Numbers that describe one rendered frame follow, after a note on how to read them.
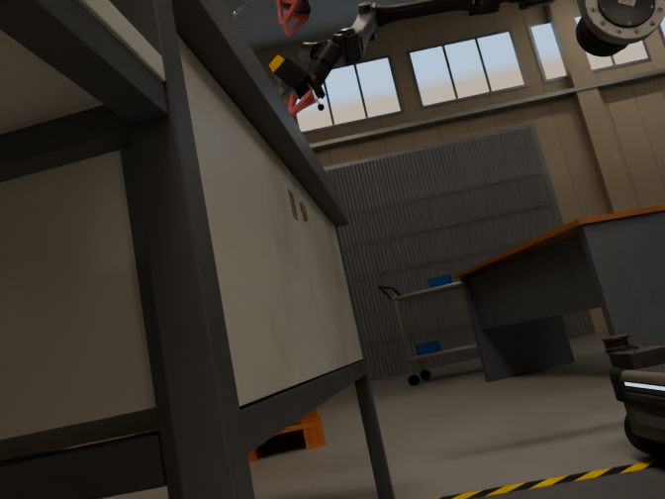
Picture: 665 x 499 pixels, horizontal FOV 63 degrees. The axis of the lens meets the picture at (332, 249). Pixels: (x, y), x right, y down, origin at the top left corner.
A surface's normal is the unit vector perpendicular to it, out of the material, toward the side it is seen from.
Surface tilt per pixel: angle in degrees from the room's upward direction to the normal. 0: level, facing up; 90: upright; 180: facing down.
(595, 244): 90
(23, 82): 180
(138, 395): 90
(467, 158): 90
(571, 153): 90
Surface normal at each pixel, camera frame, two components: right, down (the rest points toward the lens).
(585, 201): -0.04, -0.18
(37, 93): 0.20, 0.96
